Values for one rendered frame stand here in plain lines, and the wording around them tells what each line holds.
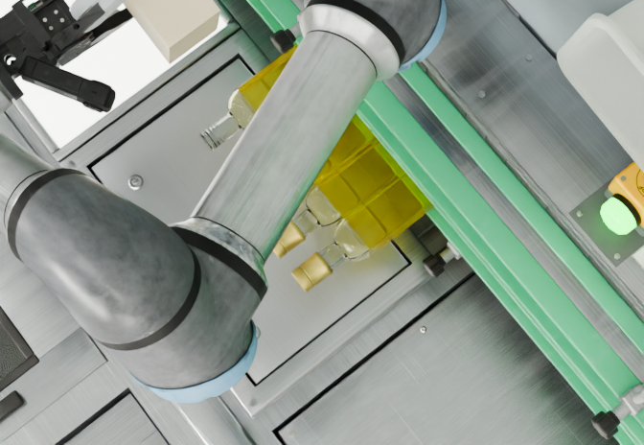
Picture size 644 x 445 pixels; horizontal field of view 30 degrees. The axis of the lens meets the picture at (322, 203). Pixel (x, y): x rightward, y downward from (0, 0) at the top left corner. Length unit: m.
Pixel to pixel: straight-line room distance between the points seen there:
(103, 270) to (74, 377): 0.77
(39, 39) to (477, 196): 0.55
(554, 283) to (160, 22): 0.55
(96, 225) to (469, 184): 0.58
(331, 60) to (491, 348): 0.66
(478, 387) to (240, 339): 0.66
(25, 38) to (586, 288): 0.73
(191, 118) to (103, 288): 0.80
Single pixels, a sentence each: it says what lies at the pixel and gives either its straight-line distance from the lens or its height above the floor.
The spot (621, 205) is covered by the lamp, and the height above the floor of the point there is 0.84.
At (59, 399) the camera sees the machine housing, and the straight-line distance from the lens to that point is 1.76.
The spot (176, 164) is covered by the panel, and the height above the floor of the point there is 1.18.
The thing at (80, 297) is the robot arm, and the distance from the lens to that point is 1.03.
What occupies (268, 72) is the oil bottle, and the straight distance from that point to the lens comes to 1.63.
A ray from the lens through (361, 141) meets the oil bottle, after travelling 1.59.
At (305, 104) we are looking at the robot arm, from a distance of 1.17.
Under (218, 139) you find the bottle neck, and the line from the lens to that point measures 1.62.
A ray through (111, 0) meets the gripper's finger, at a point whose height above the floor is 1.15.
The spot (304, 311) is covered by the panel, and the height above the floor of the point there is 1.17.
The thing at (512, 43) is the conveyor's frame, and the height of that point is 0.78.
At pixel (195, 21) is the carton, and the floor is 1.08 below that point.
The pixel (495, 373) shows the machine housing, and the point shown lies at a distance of 1.72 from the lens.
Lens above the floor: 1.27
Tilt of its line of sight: 7 degrees down
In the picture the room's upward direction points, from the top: 128 degrees counter-clockwise
